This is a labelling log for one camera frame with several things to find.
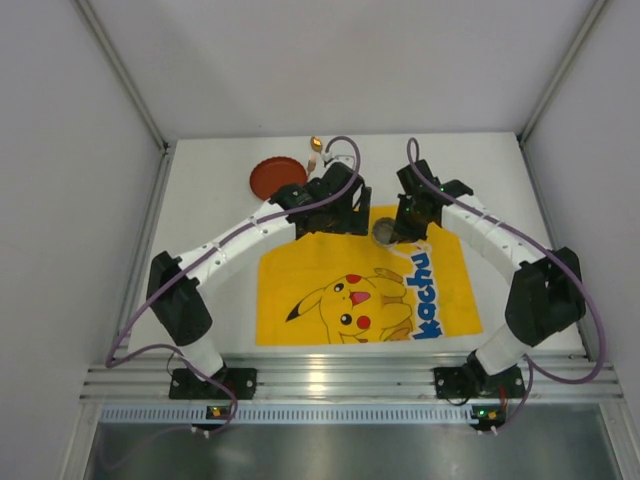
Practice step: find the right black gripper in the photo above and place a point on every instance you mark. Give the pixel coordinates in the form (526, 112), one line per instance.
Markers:
(409, 229)

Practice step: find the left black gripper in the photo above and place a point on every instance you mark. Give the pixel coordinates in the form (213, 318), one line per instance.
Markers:
(345, 220)

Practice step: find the yellow Pikachu placemat cloth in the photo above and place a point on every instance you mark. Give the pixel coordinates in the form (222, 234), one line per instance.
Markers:
(329, 289)

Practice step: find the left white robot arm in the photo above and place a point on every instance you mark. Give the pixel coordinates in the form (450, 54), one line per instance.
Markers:
(177, 284)

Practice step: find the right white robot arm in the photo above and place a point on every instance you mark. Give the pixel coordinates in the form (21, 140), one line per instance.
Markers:
(543, 298)

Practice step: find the gold fork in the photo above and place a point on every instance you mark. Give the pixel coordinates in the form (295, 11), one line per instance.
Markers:
(311, 164)

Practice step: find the gold spoon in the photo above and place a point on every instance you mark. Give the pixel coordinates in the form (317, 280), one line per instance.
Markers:
(317, 145)

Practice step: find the red round plate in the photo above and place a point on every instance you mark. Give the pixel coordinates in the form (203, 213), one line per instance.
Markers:
(271, 174)

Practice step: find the right aluminium frame post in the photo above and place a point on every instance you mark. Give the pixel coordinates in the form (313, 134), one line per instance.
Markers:
(561, 71)

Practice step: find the aluminium frame post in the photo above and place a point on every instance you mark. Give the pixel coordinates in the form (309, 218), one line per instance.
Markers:
(561, 71)
(91, 19)

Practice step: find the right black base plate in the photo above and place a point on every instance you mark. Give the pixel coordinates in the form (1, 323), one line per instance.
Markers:
(463, 382)

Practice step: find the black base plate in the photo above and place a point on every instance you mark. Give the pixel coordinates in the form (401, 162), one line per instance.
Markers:
(463, 382)
(241, 382)

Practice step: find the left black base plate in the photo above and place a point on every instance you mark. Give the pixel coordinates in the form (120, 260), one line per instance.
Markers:
(241, 382)

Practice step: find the aluminium mounting rail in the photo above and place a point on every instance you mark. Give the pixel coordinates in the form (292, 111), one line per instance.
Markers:
(334, 378)

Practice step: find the slotted grey cable duct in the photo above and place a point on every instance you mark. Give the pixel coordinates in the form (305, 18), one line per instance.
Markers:
(294, 414)

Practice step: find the left aluminium frame post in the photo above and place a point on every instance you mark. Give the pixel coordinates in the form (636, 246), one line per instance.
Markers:
(91, 19)

